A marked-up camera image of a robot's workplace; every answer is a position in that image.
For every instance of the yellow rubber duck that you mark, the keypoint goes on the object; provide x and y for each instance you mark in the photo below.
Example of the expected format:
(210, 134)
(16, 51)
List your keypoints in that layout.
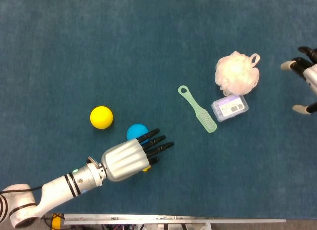
(146, 169)

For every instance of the yellow plastic block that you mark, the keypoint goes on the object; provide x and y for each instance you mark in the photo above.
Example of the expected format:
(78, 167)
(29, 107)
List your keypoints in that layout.
(56, 222)

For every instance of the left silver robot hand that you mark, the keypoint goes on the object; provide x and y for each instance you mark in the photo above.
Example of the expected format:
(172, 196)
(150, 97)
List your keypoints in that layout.
(123, 160)

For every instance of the mint green plastic hairbrush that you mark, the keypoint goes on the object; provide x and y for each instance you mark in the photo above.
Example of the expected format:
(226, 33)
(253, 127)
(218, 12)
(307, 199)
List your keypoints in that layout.
(200, 113)

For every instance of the yellow foam ball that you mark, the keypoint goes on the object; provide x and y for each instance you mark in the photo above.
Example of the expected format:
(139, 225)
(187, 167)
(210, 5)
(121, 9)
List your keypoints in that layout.
(101, 117)

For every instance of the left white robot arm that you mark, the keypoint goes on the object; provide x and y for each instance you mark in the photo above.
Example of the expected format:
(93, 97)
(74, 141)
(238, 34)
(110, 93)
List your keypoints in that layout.
(57, 190)

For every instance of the white metal base frame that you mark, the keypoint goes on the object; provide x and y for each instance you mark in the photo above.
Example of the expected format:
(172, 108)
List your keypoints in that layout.
(153, 227)

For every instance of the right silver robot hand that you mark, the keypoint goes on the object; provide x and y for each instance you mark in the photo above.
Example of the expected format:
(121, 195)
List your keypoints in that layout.
(312, 76)

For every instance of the aluminium frame rail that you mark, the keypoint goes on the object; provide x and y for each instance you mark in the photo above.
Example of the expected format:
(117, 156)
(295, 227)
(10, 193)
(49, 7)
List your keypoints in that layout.
(173, 220)

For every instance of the teal table cloth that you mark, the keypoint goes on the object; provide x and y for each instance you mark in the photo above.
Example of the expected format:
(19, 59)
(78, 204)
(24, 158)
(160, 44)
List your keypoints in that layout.
(74, 42)

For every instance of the clear plastic box with label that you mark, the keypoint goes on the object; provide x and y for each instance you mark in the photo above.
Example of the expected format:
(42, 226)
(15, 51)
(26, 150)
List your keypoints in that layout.
(230, 108)

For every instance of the blue foam ball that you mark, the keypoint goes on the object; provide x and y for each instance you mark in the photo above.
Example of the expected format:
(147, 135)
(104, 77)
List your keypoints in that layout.
(135, 131)

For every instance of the white mesh bath loofah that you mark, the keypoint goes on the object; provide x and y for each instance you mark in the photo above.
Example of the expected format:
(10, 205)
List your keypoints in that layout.
(237, 74)

